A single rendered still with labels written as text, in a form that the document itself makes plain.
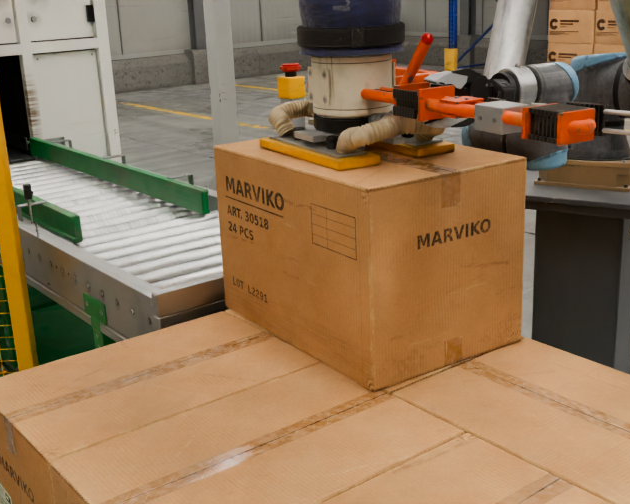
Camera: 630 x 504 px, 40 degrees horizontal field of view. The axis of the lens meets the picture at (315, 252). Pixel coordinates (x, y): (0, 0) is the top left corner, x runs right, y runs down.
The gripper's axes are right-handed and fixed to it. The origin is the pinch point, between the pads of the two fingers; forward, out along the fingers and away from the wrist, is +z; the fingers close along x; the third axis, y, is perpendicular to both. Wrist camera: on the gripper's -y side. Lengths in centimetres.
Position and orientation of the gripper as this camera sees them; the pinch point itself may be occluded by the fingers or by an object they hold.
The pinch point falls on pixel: (431, 101)
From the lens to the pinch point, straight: 168.5
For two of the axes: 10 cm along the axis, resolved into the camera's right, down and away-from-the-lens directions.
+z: -8.6, 1.9, -4.8
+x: -0.4, -9.5, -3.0
